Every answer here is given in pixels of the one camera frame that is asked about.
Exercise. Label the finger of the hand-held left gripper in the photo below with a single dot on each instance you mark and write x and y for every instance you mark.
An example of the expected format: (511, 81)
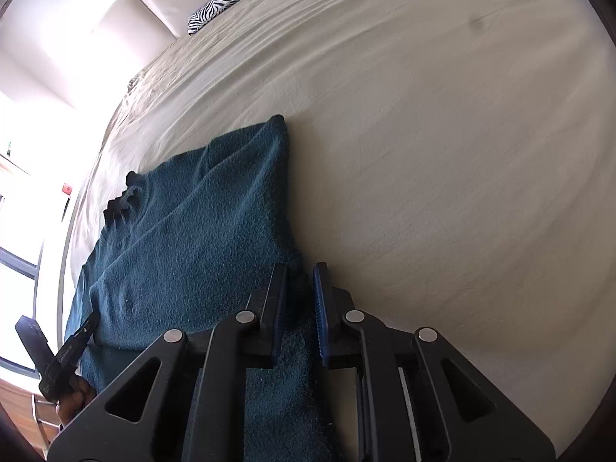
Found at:
(30, 334)
(79, 334)

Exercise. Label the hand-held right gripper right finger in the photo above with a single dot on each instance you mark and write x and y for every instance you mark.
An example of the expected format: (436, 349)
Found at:
(320, 320)

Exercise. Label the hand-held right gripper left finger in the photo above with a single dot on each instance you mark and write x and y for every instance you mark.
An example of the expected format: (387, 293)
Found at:
(278, 320)

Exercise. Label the teal knitted sweater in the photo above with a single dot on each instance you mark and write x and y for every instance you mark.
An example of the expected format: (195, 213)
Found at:
(192, 250)

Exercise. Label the person's left hand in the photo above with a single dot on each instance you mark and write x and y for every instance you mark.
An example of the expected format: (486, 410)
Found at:
(74, 402)

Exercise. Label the bed with beige sheet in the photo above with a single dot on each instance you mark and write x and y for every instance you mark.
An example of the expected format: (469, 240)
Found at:
(433, 154)

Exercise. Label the window with dark frame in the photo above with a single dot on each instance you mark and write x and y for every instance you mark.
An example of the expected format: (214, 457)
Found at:
(21, 269)

